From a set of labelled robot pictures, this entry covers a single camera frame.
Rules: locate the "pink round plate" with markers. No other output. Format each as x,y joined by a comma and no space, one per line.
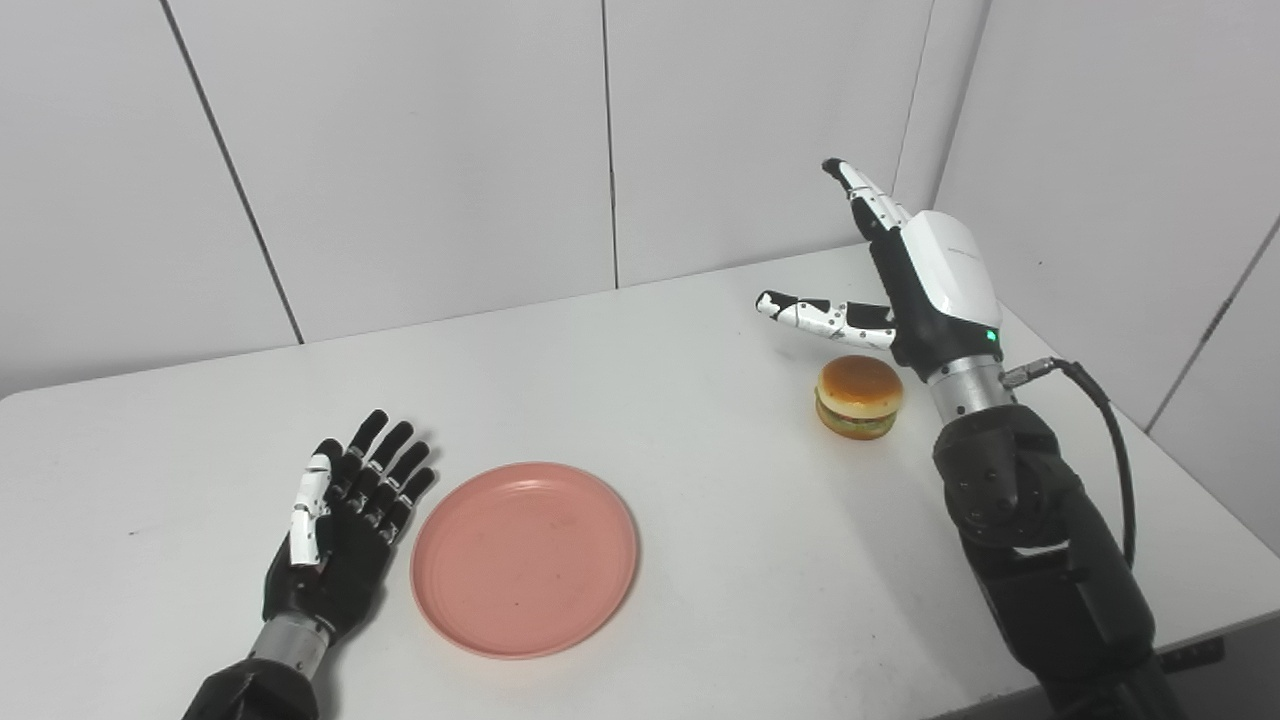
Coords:
525,560

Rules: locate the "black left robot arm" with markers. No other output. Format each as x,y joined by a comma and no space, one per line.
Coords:
255,690

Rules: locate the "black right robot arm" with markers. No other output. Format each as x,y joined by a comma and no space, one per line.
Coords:
1040,540

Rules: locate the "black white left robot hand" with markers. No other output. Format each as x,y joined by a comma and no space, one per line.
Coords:
345,560

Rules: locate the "toy hamburger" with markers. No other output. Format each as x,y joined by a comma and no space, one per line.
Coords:
860,390

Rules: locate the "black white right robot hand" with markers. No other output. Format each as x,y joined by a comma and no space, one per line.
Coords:
940,290

